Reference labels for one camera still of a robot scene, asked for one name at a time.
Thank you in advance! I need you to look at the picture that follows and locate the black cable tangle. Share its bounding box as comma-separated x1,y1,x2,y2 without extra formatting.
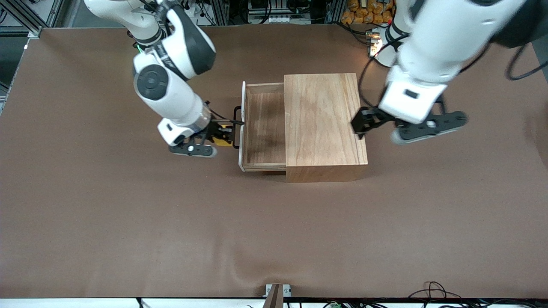
407,281,548,308

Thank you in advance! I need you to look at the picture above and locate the brown table cloth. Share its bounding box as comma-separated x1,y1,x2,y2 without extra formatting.
0,24,548,299

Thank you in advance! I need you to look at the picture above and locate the yellow block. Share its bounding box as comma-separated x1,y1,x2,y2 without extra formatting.
213,124,234,148

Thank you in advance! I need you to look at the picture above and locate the pile of orange items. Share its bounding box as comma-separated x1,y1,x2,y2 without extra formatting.
341,0,397,25

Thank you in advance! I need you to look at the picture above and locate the grey metal table clamp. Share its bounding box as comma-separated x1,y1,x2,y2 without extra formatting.
264,283,292,308

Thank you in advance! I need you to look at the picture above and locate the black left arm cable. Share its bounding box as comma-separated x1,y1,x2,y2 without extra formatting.
358,33,412,110

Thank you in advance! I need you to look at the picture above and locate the wooden drawer cabinet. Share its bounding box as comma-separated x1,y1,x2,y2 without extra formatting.
283,73,369,184

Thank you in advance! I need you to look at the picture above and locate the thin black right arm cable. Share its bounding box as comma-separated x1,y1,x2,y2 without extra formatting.
205,101,228,123

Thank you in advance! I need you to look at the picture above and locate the black looping arm cable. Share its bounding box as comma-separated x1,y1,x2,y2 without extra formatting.
505,43,548,82

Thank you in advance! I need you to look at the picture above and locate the aluminium frame post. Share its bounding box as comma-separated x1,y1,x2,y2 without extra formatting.
325,0,345,24
205,0,230,25

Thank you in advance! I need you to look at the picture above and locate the long white power strip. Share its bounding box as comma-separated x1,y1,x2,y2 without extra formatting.
266,15,312,25

